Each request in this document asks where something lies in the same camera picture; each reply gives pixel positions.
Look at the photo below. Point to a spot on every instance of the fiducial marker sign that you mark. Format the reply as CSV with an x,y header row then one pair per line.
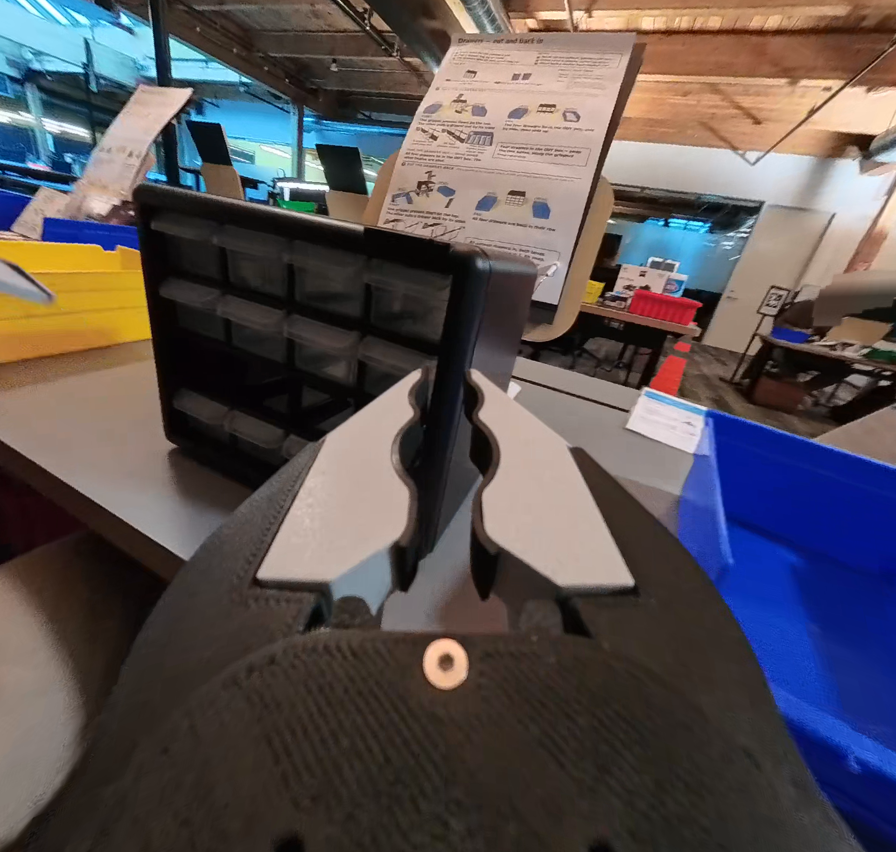
x,y
775,300

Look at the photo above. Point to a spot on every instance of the red plastic basket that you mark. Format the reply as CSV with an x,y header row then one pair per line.
x,y
665,306

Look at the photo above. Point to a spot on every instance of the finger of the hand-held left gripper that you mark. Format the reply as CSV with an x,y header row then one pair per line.
x,y
24,281

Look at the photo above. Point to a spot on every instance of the beige trousers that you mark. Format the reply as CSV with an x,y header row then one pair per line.
x,y
49,656

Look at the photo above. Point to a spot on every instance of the blue plastic bin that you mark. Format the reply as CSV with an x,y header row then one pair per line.
x,y
805,586
14,211
91,232

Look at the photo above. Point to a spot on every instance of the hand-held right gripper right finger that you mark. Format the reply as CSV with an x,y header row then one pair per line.
x,y
553,516

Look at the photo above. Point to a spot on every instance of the cardboard sheet stand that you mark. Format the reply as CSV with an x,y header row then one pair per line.
x,y
593,250

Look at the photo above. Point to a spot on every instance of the white door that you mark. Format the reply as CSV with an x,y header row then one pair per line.
x,y
763,271

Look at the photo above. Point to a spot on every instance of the long workshop table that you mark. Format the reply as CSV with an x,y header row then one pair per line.
x,y
672,329

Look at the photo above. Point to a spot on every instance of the cardboard sign stand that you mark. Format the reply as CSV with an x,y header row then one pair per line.
x,y
220,180
348,207

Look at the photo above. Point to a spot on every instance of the black drawer cabinet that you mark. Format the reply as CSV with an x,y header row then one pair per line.
x,y
493,306

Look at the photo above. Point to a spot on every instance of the printed instruction sheet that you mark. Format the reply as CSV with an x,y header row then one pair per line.
x,y
42,211
133,138
504,152

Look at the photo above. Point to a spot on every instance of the yellow plastic bin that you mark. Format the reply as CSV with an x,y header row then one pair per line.
x,y
595,292
70,320

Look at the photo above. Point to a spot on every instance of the white cardboard box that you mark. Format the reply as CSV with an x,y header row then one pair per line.
x,y
647,274

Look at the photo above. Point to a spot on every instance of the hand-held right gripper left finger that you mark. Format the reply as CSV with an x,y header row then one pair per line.
x,y
343,509

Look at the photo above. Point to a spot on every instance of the white paper card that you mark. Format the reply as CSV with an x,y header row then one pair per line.
x,y
665,418

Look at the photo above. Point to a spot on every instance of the cluttered work table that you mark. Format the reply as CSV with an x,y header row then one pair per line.
x,y
826,351

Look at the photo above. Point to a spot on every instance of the black sign panel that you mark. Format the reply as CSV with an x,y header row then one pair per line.
x,y
341,169
206,141

